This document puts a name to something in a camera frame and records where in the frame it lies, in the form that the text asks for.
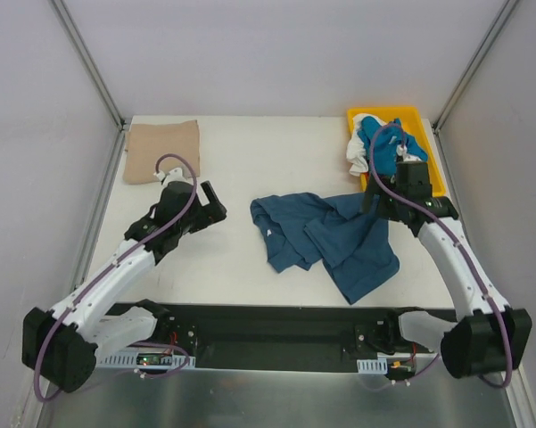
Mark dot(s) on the white t-shirt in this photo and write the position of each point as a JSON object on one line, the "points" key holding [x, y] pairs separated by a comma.
{"points": [[356, 153]]}

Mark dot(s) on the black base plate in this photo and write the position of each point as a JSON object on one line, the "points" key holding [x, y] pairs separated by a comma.
{"points": [[294, 339]]}

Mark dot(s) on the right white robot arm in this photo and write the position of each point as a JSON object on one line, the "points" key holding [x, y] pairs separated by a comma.
{"points": [[488, 336]]}

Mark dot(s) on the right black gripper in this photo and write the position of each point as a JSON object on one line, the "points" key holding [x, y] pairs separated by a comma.
{"points": [[384, 206]]}

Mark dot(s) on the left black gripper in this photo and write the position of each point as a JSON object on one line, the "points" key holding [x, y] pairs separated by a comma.
{"points": [[207, 209]]}

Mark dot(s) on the folded beige t-shirt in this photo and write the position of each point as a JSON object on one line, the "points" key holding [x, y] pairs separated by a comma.
{"points": [[147, 143]]}

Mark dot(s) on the white cable duct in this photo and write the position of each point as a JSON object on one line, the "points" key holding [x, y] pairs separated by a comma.
{"points": [[377, 366], [146, 360]]}

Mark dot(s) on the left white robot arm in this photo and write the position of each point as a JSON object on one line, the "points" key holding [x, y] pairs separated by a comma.
{"points": [[64, 344]]}

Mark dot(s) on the bright blue t-shirt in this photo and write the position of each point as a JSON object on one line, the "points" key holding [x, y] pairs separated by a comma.
{"points": [[391, 145]]}

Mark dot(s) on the dark blue t-shirt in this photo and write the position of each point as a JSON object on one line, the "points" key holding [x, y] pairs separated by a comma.
{"points": [[302, 229]]}

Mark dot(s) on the right aluminium frame post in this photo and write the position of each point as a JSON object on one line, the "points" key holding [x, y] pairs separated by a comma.
{"points": [[489, 39]]}

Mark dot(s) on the yellow plastic bin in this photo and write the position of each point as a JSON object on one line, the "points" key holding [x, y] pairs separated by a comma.
{"points": [[412, 123]]}

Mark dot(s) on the left aluminium frame post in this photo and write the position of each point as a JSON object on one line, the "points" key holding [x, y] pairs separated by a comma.
{"points": [[70, 27]]}

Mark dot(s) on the left white cable duct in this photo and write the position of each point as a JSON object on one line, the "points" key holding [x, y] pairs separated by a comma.
{"points": [[146, 360]]}

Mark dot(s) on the right white cable duct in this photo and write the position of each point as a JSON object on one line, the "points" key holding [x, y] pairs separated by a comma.
{"points": [[377, 366]]}

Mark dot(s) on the aluminium frame post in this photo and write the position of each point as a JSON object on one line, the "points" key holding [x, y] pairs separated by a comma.
{"points": [[489, 39], [70, 27]]}

